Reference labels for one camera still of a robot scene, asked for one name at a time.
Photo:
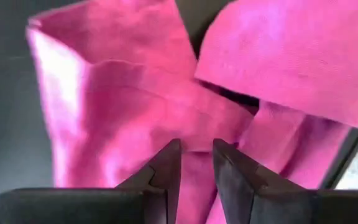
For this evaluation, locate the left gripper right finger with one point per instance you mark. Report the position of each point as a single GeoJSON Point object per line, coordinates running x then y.
{"type": "Point", "coordinates": [238, 180]}

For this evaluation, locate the black table frame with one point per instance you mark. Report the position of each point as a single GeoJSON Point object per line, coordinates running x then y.
{"type": "Point", "coordinates": [346, 155]}

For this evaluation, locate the magenta towel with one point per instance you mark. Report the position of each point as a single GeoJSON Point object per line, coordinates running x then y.
{"type": "Point", "coordinates": [135, 102]}

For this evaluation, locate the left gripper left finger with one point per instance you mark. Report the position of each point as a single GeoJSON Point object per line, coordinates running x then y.
{"type": "Point", "coordinates": [169, 174]}

